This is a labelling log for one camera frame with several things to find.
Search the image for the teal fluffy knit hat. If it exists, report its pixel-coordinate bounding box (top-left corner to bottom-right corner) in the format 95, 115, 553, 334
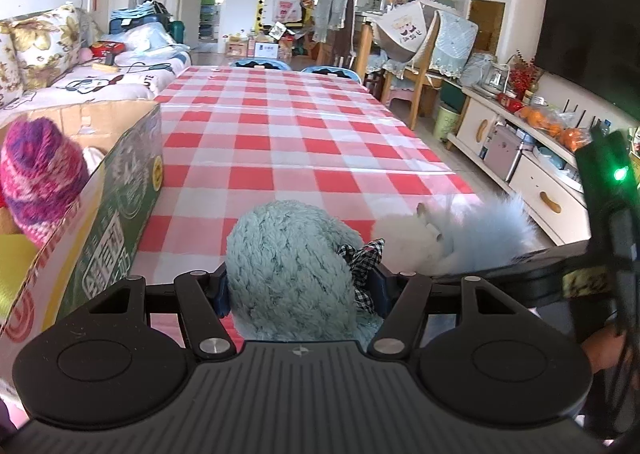
224, 200, 385, 346

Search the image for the pink purple knit hat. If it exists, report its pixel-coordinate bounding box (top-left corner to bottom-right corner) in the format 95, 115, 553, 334
1, 118, 90, 248

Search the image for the person's right hand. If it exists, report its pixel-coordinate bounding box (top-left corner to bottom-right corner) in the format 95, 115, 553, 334
582, 325, 626, 374

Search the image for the bag of oranges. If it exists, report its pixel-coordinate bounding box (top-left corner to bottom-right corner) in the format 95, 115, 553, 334
516, 105, 591, 153

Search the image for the white tv cabinet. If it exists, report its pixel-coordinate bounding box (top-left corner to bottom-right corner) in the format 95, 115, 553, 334
448, 88, 590, 245

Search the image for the blue white fur scarf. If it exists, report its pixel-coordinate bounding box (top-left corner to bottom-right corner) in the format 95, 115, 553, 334
371, 195, 535, 276

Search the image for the black television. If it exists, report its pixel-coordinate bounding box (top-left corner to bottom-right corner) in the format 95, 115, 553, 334
535, 0, 640, 119

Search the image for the cardboard box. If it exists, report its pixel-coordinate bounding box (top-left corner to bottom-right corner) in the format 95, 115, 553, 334
1, 100, 163, 393

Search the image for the red white checkered tablecloth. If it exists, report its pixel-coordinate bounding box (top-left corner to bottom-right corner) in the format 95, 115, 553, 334
132, 67, 476, 284

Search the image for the green waste bin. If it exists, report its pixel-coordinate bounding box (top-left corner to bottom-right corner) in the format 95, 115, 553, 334
433, 102, 460, 142

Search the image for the blue stool right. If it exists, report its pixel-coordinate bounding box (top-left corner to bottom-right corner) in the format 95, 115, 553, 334
302, 65, 362, 84

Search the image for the blue stool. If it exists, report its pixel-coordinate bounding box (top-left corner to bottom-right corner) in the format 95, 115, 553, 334
302, 65, 362, 84
230, 57, 291, 71

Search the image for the sofa with cartoon cover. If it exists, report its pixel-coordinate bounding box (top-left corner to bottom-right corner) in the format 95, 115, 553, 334
1, 46, 191, 114

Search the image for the blue stool left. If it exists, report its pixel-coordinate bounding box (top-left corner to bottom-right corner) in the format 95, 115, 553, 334
230, 57, 291, 71

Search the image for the wooden chair with cover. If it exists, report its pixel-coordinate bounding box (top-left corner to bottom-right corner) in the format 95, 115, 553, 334
357, 0, 444, 129

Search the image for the pile of blue bedding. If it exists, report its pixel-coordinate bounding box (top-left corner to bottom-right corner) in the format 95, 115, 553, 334
101, 0, 191, 54

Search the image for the floral cushion far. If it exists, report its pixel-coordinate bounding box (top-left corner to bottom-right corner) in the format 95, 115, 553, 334
9, 3, 81, 90

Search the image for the floral cushion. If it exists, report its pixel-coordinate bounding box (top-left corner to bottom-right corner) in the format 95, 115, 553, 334
0, 21, 24, 107
9, 3, 81, 90

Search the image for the floral cushion middle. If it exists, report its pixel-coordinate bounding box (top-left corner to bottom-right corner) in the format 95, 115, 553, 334
0, 21, 24, 107

